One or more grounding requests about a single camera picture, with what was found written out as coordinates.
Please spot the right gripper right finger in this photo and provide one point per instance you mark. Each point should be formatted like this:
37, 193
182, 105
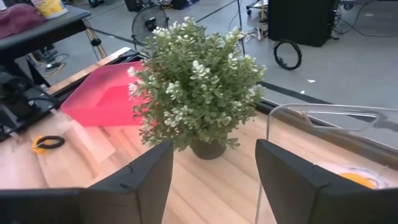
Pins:
311, 199

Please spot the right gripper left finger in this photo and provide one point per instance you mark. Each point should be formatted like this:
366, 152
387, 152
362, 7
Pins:
124, 199

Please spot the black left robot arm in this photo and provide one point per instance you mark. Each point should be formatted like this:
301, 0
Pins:
15, 99

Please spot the clear plastic bin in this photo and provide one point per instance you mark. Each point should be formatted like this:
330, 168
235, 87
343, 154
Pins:
342, 107

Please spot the pink plastic bin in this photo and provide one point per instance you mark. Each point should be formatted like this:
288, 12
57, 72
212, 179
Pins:
102, 102

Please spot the potted artificial green plant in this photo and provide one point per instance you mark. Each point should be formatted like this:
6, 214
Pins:
199, 87

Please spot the black equipment box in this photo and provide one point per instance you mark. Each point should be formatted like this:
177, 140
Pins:
300, 21

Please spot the black floor fan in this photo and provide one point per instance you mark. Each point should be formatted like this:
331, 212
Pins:
150, 23

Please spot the grey side desk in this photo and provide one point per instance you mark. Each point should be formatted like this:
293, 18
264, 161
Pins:
46, 31

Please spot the yellow plastic tub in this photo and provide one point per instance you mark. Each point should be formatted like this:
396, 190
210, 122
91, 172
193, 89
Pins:
51, 7

